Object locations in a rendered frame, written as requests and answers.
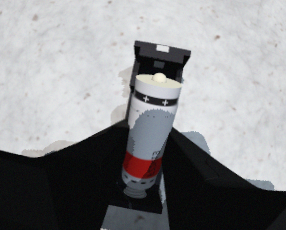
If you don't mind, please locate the grey battery with red band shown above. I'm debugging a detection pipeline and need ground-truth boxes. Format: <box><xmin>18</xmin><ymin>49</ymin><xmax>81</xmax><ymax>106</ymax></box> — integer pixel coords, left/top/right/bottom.
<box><xmin>121</xmin><ymin>73</ymin><xmax>182</xmax><ymax>190</ymax></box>

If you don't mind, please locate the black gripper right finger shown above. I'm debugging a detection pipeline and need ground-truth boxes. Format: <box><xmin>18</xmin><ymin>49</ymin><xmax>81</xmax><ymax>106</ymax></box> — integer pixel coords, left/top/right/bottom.
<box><xmin>162</xmin><ymin>127</ymin><xmax>286</xmax><ymax>230</ymax></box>

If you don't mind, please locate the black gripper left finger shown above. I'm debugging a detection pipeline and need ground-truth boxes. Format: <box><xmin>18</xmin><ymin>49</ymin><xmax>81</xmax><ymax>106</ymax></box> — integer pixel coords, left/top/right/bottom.
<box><xmin>0</xmin><ymin>119</ymin><xmax>129</xmax><ymax>230</ymax></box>

